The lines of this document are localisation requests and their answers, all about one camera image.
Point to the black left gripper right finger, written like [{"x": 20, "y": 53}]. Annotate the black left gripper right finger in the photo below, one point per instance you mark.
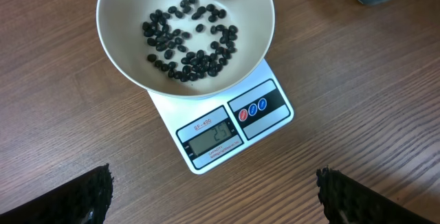
[{"x": 345, "y": 201}]

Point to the black beans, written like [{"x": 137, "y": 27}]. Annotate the black beans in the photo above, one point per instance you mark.
[{"x": 190, "y": 41}]

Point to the white bowl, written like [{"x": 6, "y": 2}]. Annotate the white bowl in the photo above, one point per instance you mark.
[{"x": 119, "y": 29}]

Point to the white digital kitchen scale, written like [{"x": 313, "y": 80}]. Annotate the white digital kitchen scale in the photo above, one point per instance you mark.
[{"x": 208, "y": 131}]

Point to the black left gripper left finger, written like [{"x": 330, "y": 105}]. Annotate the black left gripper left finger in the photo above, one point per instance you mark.
[{"x": 85, "y": 199}]

